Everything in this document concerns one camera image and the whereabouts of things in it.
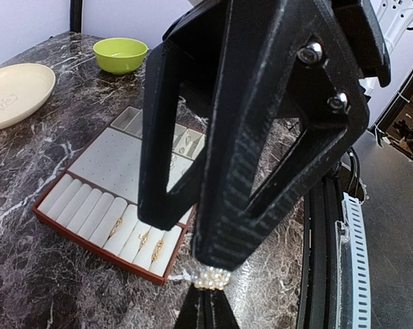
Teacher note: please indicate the white slotted cable duct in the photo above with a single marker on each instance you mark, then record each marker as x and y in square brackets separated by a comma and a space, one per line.
[353, 300]

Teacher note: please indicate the green small bowl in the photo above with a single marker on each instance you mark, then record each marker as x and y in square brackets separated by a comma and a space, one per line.
[119, 56]

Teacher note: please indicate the pearl cluster earring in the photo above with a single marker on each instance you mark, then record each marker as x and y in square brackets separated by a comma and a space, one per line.
[210, 278]

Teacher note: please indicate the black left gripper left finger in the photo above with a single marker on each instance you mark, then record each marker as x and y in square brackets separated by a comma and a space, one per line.
[192, 313]

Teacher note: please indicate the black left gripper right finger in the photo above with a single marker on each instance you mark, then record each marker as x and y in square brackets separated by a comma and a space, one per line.
[218, 312]

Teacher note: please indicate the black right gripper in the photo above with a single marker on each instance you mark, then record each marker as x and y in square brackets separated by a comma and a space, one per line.
[200, 32]

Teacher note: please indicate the red earring tray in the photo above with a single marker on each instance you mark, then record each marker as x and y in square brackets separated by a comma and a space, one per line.
[94, 203]

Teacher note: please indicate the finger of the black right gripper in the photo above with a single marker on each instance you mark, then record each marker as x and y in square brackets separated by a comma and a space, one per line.
[287, 104]
[158, 205]

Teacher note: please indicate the cream ceramic plate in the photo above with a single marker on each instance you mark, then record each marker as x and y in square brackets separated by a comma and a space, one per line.
[24, 88]

